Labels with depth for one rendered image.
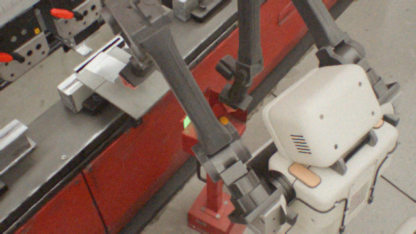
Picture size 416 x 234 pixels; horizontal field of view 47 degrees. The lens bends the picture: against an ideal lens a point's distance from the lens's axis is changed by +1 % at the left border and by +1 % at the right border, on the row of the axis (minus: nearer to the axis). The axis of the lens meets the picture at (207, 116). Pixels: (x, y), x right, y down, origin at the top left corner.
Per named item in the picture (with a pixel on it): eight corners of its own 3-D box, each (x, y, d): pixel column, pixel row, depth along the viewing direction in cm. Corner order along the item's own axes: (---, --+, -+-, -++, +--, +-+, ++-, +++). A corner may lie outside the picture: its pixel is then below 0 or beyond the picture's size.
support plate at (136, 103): (137, 120, 143) (136, 118, 142) (76, 80, 153) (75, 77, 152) (176, 84, 151) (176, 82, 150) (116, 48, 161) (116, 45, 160)
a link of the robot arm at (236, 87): (246, 87, 149) (257, 78, 152) (230, 73, 151) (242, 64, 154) (240, 99, 155) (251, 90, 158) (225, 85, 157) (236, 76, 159)
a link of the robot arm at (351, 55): (363, 82, 118) (374, 72, 121) (342, 47, 117) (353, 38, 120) (335, 92, 126) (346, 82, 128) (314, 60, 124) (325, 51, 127)
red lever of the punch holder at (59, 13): (58, 12, 123) (84, 15, 131) (47, 5, 124) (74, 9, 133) (56, 18, 123) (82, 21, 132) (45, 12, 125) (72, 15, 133)
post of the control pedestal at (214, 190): (216, 213, 219) (217, 148, 176) (206, 208, 221) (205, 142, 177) (222, 204, 222) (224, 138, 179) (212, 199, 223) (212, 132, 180)
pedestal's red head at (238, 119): (220, 169, 170) (221, 141, 156) (182, 151, 175) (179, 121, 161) (246, 129, 181) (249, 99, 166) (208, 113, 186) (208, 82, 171)
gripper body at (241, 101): (226, 85, 165) (231, 73, 158) (251, 100, 164) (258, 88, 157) (217, 97, 161) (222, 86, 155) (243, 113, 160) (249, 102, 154)
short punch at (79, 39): (77, 51, 148) (70, 28, 140) (73, 49, 148) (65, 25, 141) (101, 34, 152) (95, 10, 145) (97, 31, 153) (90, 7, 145)
